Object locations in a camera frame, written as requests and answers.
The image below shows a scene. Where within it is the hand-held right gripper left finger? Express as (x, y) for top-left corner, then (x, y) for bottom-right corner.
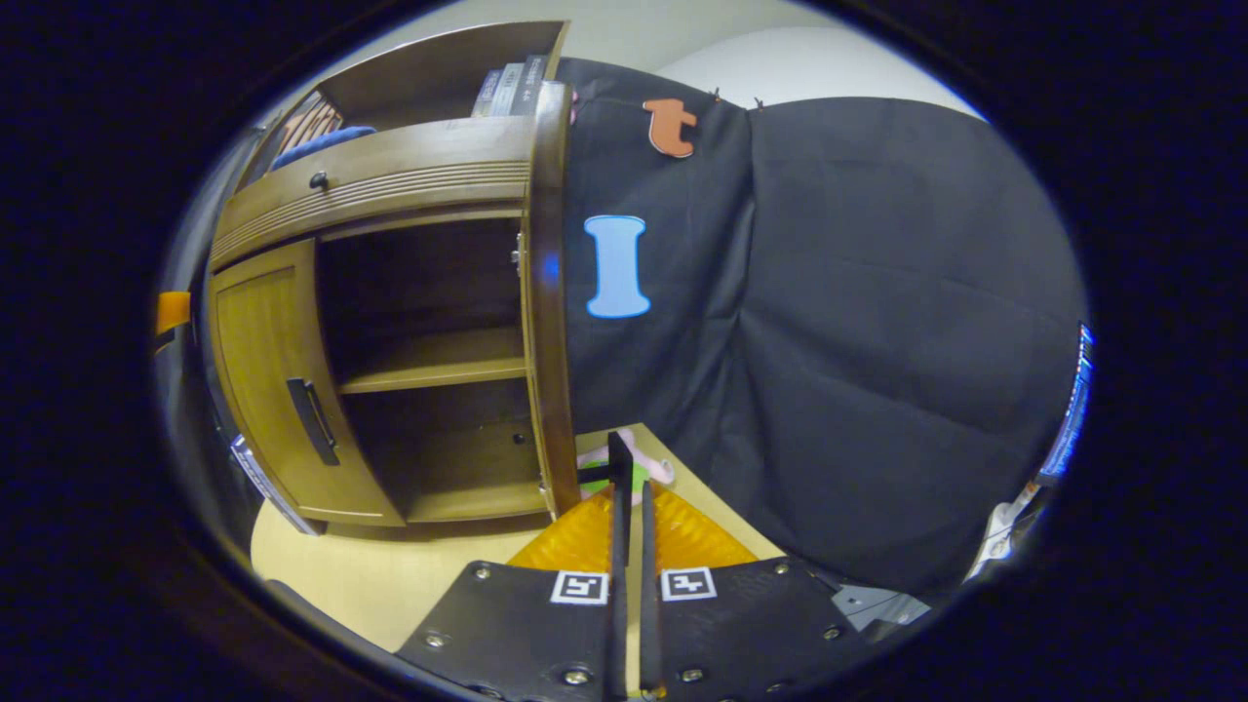
(395, 485), (631, 702)

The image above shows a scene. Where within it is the black backdrop cloth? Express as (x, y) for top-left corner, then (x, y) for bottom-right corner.
(156, 57), (1089, 598)

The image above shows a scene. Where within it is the grey metal bracket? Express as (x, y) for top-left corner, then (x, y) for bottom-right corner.
(833, 582), (929, 637)

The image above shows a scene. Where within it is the wooden cabinet shelf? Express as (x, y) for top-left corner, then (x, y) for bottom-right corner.
(336, 327), (529, 396)

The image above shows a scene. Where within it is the wooden double-door shoe cabinet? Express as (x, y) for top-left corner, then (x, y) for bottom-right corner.
(208, 21), (584, 539)

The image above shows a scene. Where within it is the wooden cabinet drawer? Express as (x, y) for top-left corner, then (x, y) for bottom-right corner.
(210, 115), (537, 272)

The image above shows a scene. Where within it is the pink and green toy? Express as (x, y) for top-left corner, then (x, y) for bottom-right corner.
(575, 429), (676, 509)

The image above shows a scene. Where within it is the pale spine book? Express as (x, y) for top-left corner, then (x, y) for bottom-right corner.
(491, 62), (528, 118)

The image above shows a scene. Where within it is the wooden shoe cabinet door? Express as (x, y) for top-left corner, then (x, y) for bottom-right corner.
(209, 239), (407, 528)
(529, 195), (584, 520)

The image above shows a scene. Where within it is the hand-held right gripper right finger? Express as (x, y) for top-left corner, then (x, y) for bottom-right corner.
(639, 485), (876, 702)

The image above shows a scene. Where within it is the blue folded towel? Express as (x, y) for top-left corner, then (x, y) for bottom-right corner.
(270, 125), (377, 170)

